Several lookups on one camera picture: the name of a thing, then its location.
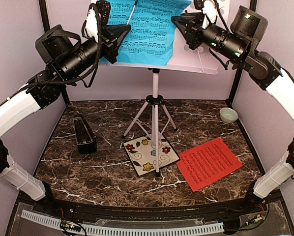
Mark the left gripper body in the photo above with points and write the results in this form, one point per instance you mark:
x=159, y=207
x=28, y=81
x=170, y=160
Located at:
x=110, y=43

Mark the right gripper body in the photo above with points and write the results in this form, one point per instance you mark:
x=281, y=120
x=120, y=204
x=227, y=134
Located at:
x=195, y=40

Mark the white perforated music stand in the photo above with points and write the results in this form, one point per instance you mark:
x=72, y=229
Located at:
x=156, y=110

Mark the blue sheet music paper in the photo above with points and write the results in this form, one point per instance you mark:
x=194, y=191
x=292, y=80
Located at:
x=150, y=40

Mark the red sheet music paper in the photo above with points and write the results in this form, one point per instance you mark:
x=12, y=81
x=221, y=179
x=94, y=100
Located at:
x=207, y=163

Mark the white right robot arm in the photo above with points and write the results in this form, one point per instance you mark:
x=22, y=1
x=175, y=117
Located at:
x=238, y=44

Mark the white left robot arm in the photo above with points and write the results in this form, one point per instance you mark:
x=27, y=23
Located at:
x=68, y=60

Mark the pale green ceramic bowl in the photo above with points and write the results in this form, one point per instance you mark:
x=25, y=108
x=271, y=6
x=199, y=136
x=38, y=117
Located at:
x=228, y=115

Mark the black metronome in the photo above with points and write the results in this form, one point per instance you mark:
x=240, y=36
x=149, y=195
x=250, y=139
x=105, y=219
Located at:
x=85, y=138

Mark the floral square ceramic plate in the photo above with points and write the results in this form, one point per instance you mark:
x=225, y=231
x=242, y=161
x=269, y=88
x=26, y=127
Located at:
x=142, y=154

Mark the grey slotted cable duct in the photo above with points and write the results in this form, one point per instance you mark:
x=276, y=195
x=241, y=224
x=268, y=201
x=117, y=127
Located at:
x=123, y=228

